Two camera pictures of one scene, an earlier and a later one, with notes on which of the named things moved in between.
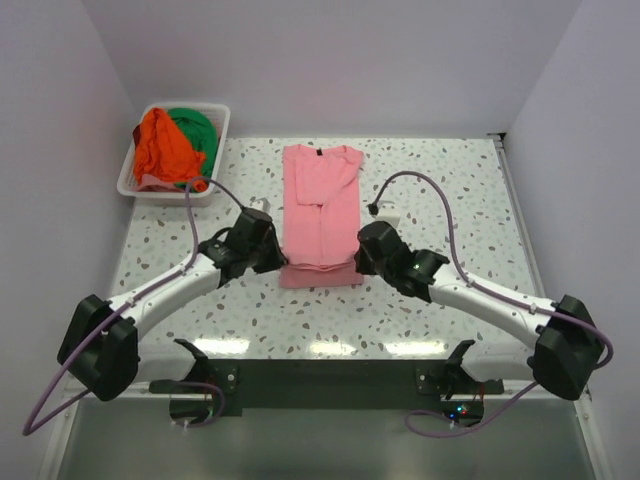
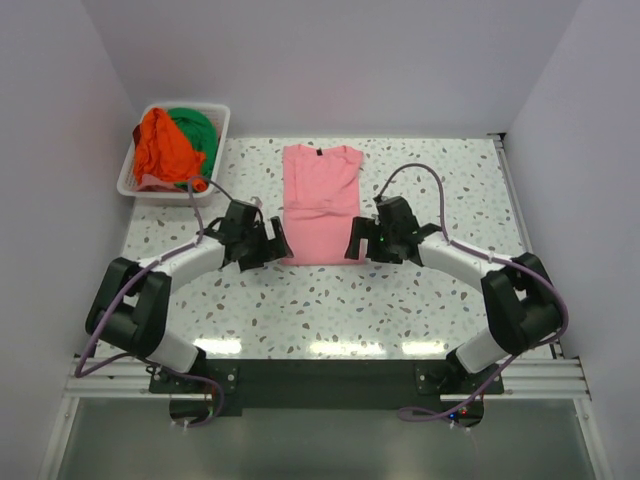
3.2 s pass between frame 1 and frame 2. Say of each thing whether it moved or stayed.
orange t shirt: stayed
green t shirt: stayed
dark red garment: stayed
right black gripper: moved
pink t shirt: moved
